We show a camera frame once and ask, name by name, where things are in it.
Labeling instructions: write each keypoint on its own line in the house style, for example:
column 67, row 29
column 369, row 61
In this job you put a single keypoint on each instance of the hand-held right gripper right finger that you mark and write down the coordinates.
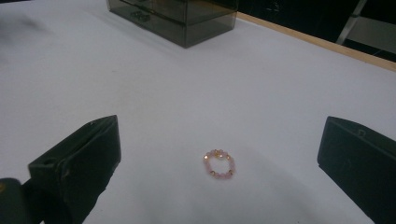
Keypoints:
column 361, row 165

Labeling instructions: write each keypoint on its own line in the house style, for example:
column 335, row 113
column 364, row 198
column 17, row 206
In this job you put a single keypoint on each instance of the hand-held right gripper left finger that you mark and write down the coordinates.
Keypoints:
column 84, row 161

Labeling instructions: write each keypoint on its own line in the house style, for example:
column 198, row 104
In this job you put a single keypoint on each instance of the smoky transparent drawer box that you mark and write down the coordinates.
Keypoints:
column 186, row 18

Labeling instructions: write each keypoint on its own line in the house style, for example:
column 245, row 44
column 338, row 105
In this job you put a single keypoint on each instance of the white metal stand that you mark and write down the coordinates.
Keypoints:
column 373, row 34

